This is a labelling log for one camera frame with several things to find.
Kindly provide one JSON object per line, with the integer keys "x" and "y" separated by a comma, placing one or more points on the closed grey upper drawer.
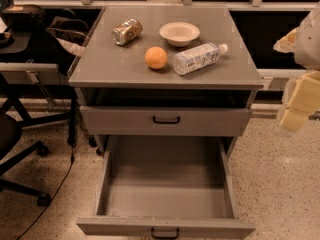
{"x": 165, "y": 121}

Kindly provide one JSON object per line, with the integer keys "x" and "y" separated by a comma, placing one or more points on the black backpack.
{"x": 71, "y": 33}

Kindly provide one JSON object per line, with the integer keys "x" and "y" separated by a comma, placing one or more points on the white paper bowl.
{"x": 179, "y": 34}

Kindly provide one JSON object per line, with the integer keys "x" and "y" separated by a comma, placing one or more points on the open grey lower drawer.
{"x": 166, "y": 187}

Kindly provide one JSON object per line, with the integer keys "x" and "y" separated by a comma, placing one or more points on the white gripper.
{"x": 309, "y": 44}

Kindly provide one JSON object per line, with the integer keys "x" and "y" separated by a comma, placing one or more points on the grey side desk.
{"x": 43, "y": 72}

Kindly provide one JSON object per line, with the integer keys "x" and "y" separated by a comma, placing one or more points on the clear plastic water bottle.
{"x": 196, "y": 58}

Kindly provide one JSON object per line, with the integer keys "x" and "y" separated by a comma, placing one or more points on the crushed metallic soda can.
{"x": 127, "y": 31}

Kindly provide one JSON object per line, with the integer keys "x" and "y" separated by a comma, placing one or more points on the orange fruit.
{"x": 156, "y": 57}

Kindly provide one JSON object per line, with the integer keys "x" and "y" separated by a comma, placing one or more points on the grey drawer cabinet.
{"x": 127, "y": 86}

